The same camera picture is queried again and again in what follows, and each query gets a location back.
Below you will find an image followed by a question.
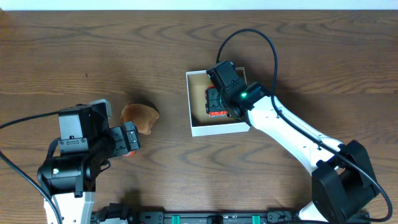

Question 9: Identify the red toy ball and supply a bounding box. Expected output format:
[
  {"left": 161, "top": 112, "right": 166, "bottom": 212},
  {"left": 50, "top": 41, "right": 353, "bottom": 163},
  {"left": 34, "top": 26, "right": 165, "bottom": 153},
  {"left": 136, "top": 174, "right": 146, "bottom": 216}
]
[{"left": 123, "top": 151, "right": 135, "bottom": 157}]

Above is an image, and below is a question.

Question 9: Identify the left black cable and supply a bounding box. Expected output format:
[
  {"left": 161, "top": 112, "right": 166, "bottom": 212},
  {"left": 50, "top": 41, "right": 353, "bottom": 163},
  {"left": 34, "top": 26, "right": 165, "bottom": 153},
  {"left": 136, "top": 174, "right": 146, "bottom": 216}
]
[{"left": 0, "top": 111, "right": 63, "bottom": 224}]

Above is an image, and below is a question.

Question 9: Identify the black cable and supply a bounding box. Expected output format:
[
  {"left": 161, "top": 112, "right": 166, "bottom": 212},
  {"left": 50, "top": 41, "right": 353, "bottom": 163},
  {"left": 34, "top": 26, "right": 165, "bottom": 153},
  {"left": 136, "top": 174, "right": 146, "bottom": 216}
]
[
  {"left": 216, "top": 28, "right": 393, "bottom": 223},
  {"left": 0, "top": 111, "right": 63, "bottom": 224}
]

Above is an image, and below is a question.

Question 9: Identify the brown plush toy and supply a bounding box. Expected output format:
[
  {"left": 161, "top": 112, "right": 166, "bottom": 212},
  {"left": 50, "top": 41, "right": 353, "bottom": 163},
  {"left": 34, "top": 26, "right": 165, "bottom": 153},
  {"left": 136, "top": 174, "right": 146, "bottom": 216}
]
[{"left": 121, "top": 103, "right": 159, "bottom": 135}]

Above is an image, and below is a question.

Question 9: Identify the white cardboard box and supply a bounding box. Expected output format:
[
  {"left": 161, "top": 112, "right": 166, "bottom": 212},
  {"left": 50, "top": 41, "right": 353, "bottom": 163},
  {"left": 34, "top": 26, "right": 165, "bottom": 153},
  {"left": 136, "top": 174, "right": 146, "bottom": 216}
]
[{"left": 186, "top": 70, "right": 249, "bottom": 137}]

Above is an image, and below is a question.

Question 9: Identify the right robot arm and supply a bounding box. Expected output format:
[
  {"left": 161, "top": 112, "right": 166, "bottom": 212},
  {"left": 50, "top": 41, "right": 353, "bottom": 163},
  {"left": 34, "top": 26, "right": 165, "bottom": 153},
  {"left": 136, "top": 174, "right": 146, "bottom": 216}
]
[{"left": 206, "top": 61, "right": 382, "bottom": 223}]

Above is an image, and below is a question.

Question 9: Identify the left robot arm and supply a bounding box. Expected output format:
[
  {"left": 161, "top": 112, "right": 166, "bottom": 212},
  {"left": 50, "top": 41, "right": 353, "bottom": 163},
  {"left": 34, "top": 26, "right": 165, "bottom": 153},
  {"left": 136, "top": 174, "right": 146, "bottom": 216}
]
[{"left": 37, "top": 99, "right": 141, "bottom": 223}]

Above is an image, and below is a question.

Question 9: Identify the right black cable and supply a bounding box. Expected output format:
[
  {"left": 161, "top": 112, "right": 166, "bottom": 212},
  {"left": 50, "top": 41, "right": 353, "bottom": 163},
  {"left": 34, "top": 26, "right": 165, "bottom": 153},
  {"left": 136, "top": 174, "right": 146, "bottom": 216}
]
[{"left": 216, "top": 28, "right": 393, "bottom": 223}]

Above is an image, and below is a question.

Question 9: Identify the red toy fire truck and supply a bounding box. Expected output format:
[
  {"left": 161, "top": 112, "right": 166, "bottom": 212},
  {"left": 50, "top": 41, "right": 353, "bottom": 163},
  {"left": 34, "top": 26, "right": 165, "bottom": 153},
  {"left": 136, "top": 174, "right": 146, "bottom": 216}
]
[{"left": 205, "top": 85, "right": 228, "bottom": 117}]

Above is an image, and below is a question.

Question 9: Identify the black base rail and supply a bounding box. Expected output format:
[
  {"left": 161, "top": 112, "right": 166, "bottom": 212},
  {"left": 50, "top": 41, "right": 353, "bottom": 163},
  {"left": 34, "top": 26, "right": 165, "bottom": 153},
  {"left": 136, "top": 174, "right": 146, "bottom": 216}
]
[{"left": 89, "top": 203, "right": 327, "bottom": 224}]

